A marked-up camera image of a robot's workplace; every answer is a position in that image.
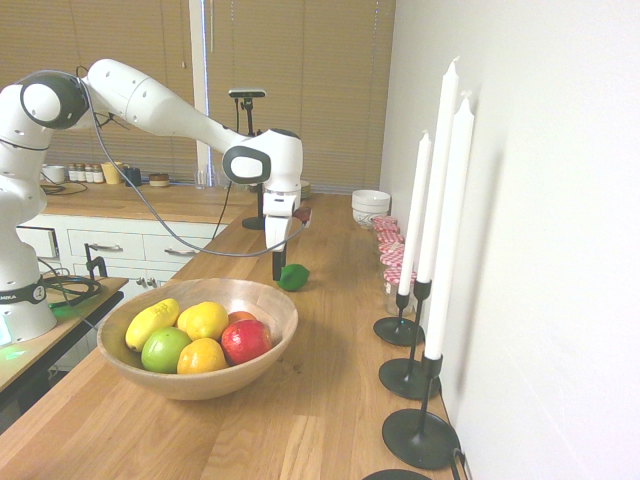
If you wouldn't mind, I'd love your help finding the round yellow lemon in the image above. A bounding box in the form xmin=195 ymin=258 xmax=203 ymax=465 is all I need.
xmin=176 ymin=301 xmax=230 ymax=343

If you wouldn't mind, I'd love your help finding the black cable bundle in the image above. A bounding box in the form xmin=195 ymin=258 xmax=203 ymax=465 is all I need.
xmin=37 ymin=257 xmax=104 ymax=311

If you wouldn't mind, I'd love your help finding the green apple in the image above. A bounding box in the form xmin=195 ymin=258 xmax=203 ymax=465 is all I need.
xmin=140 ymin=326 xmax=194 ymax=375

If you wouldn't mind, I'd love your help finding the plain white bowl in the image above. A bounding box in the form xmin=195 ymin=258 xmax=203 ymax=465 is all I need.
xmin=350 ymin=189 xmax=392 ymax=213

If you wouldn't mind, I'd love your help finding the shortest white candle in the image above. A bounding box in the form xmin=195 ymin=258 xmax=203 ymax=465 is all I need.
xmin=397 ymin=129 xmax=432 ymax=297

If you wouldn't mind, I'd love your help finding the grey camera cable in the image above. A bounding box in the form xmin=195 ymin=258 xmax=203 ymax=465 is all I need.
xmin=9 ymin=68 xmax=308 ymax=259

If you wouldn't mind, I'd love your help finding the black clamp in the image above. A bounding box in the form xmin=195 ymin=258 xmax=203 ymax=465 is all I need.
xmin=83 ymin=242 xmax=109 ymax=280

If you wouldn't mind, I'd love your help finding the small orange mandarin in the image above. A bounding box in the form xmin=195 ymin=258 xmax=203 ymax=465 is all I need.
xmin=176 ymin=337 xmax=230 ymax=376

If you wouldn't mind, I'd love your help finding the white kitchen cabinet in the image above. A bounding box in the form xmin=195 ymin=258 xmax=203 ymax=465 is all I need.
xmin=16 ymin=211 xmax=229 ymax=304

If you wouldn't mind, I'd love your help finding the green lemon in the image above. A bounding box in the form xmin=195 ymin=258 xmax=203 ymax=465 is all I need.
xmin=277 ymin=263 xmax=312 ymax=292

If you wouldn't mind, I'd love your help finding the narrow brown window blind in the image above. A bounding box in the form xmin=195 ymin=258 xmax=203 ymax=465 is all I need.
xmin=0 ymin=0 xmax=197 ymax=172

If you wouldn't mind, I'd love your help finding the tallest white candle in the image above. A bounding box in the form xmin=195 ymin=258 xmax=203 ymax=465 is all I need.
xmin=415 ymin=55 xmax=461 ymax=285

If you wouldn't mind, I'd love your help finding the clear drinking glass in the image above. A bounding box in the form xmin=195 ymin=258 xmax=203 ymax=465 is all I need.
xmin=193 ymin=167 xmax=222 ymax=191

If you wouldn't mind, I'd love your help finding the wooden fruit bowl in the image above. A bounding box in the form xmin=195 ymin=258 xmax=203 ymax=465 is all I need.
xmin=96 ymin=277 xmax=300 ymax=402

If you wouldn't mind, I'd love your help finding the long yellow lemon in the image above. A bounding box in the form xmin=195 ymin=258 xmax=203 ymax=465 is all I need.
xmin=124 ymin=297 xmax=181 ymax=353

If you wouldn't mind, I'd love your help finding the black candle holder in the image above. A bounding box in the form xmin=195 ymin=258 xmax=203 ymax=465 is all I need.
xmin=361 ymin=468 xmax=432 ymax=480
xmin=372 ymin=291 xmax=426 ymax=348
xmin=377 ymin=278 xmax=442 ymax=401
xmin=381 ymin=350 xmax=461 ymax=471

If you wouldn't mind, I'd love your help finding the wide brown window blind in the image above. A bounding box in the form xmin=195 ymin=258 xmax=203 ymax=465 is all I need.
xmin=206 ymin=0 xmax=397 ymax=195

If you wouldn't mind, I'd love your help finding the yellow mug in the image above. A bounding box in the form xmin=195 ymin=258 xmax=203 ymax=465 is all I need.
xmin=100 ymin=161 xmax=125 ymax=186

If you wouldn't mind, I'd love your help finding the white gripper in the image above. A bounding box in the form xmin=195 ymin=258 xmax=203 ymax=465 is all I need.
xmin=262 ymin=194 xmax=302 ymax=282

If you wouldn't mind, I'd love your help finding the red apple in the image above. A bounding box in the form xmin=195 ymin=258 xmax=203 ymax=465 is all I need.
xmin=220 ymin=319 xmax=274 ymax=367

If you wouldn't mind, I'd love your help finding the robot mounting table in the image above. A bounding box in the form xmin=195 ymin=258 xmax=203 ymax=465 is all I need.
xmin=0 ymin=276 xmax=127 ymax=437

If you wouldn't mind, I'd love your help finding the medium white candle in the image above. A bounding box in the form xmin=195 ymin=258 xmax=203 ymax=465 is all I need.
xmin=423 ymin=90 xmax=475 ymax=362

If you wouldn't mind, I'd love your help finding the exterior camera on stand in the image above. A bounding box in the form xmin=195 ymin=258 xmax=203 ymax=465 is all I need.
xmin=227 ymin=88 xmax=269 ymax=232

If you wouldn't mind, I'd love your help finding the white patterned bowl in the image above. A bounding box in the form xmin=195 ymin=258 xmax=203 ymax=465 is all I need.
xmin=352 ymin=207 xmax=390 ymax=231

